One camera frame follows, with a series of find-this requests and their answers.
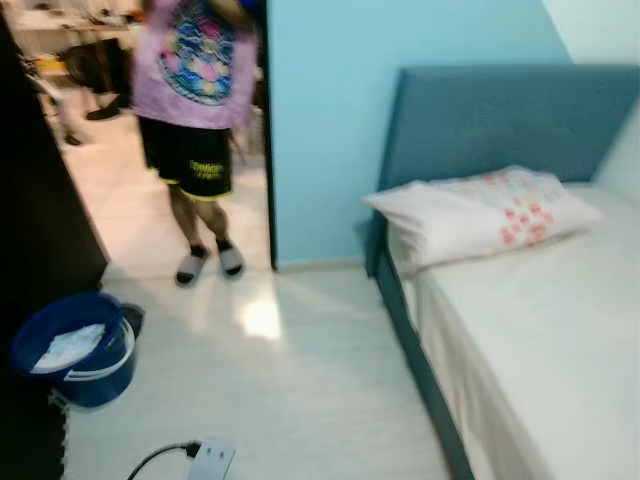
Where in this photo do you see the white cloth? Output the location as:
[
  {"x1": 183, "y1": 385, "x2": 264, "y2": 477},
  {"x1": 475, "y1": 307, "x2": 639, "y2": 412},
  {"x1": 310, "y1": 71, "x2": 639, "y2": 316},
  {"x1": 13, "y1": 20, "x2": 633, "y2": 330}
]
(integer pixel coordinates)
[{"x1": 31, "y1": 322, "x2": 107, "y2": 375}]

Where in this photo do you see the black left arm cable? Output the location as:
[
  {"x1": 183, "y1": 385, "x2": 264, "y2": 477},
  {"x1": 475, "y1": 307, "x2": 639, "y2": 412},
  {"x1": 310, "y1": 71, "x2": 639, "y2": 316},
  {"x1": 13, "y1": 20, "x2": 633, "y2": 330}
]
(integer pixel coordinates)
[{"x1": 126, "y1": 441, "x2": 202, "y2": 480}]

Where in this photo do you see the blue plastic bucket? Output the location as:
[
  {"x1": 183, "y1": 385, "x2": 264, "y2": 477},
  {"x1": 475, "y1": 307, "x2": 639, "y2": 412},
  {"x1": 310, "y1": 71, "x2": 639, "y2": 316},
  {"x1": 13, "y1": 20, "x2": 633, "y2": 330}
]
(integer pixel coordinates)
[{"x1": 10, "y1": 291, "x2": 139, "y2": 410}]

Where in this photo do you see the pink pillow with coloured dots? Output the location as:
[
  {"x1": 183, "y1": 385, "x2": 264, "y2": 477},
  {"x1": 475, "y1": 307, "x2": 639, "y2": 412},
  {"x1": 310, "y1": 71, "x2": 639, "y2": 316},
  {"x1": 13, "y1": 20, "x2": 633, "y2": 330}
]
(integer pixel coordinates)
[{"x1": 362, "y1": 165, "x2": 605, "y2": 272}]

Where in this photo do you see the person in purple shirt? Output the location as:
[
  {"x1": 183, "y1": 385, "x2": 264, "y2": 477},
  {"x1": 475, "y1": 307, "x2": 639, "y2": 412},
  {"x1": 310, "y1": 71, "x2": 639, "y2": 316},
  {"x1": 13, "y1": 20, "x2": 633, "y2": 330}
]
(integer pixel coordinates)
[{"x1": 130, "y1": 0, "x2": 264, "y2": 290}]

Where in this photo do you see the dark door frame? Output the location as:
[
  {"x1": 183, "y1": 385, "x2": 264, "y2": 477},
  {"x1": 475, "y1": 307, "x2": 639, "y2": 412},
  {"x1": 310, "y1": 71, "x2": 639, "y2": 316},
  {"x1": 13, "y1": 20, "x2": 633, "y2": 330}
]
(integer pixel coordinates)
[{"x1": 257, "y1": 0, "x2": 279, "y2": 272}]

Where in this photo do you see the dark chair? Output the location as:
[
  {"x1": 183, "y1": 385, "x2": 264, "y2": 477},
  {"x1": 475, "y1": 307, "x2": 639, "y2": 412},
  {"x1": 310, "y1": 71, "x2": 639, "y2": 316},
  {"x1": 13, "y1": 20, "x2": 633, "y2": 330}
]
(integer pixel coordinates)
[{"x1": 58, "y1": 38, "x2": 133, "y2": 123}]

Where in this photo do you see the teal bed frame rail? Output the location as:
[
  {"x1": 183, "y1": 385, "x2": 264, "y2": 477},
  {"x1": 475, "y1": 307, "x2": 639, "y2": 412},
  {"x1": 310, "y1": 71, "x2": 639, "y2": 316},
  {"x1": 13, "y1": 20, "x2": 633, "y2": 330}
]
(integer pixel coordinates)
[{"x1": 364, "y1": 214, "x2": 477, "y2": 480}]

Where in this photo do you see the dark wooden wardrobe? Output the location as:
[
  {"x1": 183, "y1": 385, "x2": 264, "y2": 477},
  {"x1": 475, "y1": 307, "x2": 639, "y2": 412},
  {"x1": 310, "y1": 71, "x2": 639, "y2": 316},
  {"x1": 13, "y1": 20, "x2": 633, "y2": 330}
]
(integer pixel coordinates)
[{"x1": 0, "y1": 0, "x2": 110, "y2": 480}]

